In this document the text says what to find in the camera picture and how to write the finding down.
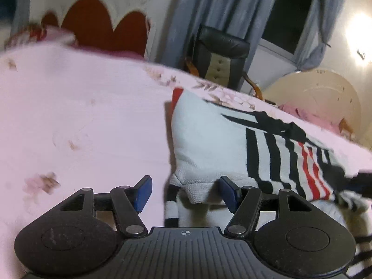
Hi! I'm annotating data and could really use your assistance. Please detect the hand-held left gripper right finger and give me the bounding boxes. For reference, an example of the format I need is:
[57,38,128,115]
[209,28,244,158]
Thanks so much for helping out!
[219,175,314,238]

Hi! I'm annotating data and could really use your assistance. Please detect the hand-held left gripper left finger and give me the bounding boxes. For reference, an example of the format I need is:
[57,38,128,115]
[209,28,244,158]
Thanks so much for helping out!
[60,175,153,238]

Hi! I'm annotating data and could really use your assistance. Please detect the white black red striped sweater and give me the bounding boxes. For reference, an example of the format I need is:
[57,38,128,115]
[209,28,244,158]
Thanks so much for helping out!
[163,87,372,279]

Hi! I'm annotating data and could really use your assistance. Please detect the pink floral bed sheet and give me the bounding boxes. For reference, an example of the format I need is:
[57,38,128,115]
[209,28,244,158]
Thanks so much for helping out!
[0,45,372,279]

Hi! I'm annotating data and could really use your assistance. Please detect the pink cloth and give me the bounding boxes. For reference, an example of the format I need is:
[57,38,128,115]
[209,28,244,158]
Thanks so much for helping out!
[278,103,341,135]

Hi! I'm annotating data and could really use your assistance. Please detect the magenta pillow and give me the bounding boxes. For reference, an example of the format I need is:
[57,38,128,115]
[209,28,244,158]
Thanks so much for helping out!
[71,41,146,61]

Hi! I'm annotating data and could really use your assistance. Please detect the black leather wooden armchair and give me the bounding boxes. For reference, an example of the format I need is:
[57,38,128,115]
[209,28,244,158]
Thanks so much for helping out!
[184,25,276,106]

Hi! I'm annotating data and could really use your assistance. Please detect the white and red scalloped headboard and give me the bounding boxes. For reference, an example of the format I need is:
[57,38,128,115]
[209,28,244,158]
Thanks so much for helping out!
[29,0,163,61]

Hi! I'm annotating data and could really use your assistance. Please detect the grey curtain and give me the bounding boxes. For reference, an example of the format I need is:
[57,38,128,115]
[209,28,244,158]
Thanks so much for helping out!
[154,0,285,66]
[11,0,40,33]
[296,0,347,74]

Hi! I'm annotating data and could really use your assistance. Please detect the red patterned pillow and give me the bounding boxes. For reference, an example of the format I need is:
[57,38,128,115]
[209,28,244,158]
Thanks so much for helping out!
[4,23,76,50]

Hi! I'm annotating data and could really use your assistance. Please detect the dark window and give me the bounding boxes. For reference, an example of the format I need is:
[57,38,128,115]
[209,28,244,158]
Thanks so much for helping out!
[261,0,322,56]

